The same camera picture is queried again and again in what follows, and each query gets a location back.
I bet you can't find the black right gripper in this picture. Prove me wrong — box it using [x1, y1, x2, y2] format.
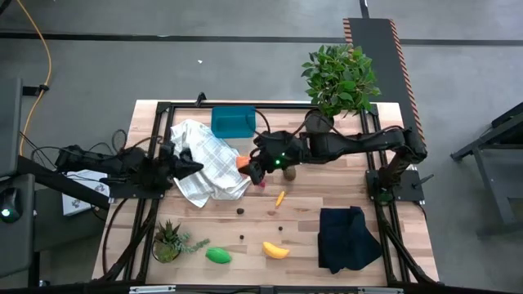
[238, 131, 306, 187]

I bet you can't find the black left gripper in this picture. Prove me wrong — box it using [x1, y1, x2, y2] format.
[153, 140, 204, 183]

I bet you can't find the yellow toy banana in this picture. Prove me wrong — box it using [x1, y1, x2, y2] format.
[261, 241, 291, 261]

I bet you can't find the green ridged toy fruit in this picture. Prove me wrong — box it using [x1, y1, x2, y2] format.
[204, 247, 233, 265]

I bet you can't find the teal plastic tupperware container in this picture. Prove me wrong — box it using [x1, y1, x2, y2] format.
[210, 105, 257, 140]

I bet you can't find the white plaid dish towel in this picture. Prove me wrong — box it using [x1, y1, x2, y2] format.
[169, 118, 253, 209]

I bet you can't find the small potted succulent plant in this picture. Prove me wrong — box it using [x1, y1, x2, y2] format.
[151, 219, 212, 265]

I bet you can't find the white printed box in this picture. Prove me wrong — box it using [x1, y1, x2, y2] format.
[60, 169, 110, 216]

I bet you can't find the dark navy folded cloth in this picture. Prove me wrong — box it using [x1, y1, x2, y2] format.
[317, 206, 383, 275]

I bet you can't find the large leafy potted plant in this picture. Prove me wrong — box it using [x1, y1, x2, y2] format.
[301, 43, 382, 135]

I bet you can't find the black slanted support beam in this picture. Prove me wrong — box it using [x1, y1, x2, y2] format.
[16, 156, 111, 210]

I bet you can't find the black striped-edge floor mat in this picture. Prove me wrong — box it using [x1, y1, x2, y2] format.
[342, 17, 429, 156]

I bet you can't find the grey side desk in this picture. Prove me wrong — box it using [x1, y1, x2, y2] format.
[0, 77, 38, 278]

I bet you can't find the dark grey metal table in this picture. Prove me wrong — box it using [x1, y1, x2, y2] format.
[449, 100, 523, 238]

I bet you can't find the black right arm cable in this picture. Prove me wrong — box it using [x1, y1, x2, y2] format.
[253, 108, 408, 138]

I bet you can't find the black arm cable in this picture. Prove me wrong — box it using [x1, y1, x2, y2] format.
[253, 108, 408, 138]
[18, 128, 164, 172]

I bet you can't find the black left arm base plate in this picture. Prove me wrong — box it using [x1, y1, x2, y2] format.
[106, 175, 169, 200]

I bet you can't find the black aluminium table frame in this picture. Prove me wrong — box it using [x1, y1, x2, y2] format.
[97, 100, 440, 287]

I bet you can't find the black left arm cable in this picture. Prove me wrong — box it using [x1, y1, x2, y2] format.
[18, 128, 164, 172]

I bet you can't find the thick black hose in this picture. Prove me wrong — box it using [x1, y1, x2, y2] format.
[101, 198, 128, 275]

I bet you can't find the silver aluminium bracket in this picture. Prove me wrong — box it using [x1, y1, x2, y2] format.
[128, 284, 177, 294]
[357, 287, 405, 294]

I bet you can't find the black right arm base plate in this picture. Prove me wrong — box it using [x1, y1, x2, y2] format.
[365, 168, 426, 204]

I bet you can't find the yellow floor cable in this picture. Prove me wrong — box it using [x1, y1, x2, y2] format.
[15, 0, 53, 156]

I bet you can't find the black cable clamp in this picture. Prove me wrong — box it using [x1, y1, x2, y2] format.
[22, 83, 50, 97]

